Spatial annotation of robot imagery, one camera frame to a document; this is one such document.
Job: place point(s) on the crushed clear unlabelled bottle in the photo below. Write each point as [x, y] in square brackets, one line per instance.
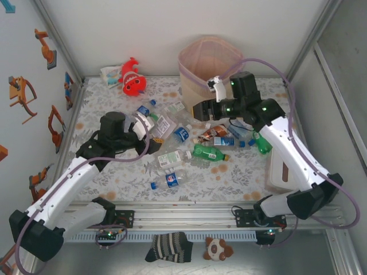
[190, 118]

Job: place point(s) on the square clear bottle white cap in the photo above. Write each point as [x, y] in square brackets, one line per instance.
[163, 124]

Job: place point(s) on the clear bottle dark blue label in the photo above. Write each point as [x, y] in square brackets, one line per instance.
[182, 134]

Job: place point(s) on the green plastic soda bottle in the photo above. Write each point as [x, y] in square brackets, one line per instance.
[263, 144]
[206, 151]
[154, 116]

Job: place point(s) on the small clear bottle blue label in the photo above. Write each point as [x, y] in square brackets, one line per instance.
[142, 109]

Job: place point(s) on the clear Pepsi bottle blue cap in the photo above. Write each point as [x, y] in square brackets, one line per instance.
[170, 178]

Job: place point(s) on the clear bottle blue white label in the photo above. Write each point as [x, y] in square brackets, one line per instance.
[223, 141]

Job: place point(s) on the square Fiji water bottle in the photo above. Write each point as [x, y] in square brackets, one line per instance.
[236, 132]

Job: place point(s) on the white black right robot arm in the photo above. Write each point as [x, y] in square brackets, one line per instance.
[292, 154]

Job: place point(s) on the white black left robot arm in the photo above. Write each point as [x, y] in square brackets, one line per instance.
[66, 186]

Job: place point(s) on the red plush fish toy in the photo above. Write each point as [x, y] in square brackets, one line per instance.
[133, 83]

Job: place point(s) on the floral tablecloth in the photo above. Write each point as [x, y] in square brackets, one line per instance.
[229, 177]

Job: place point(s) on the white tissue box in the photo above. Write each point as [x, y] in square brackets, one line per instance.
[276, 172]

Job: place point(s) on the small green circuit board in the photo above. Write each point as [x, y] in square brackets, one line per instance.
[109, 233]
[269, 232]

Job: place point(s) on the black beige striped sock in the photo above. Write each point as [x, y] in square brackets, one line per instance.
[169, 247]

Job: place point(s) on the brown white plush toy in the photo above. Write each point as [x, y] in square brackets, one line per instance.
[215, 249]

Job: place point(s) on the aluminium table side rail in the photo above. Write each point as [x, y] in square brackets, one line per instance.
[77, 106]

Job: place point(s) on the blue orange clamp wall sticker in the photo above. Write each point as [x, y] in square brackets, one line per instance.
[68, 88]

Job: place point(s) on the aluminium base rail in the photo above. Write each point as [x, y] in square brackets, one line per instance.
[183, 217]

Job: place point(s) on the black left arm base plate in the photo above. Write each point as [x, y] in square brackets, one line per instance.
[126, 219]

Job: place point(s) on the aluminium frame post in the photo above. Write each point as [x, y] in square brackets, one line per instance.
[312, 40]
[60, 43]

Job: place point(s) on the aluminium side frame bar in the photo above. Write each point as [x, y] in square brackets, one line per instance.
[336, 97]

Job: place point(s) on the orange claw wall sticker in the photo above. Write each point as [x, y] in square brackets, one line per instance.
[17, 91]

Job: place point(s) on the orange block wall sticker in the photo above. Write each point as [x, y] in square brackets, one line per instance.
[3, 153]

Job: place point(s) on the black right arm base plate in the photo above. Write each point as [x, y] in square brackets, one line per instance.
[243, 219]

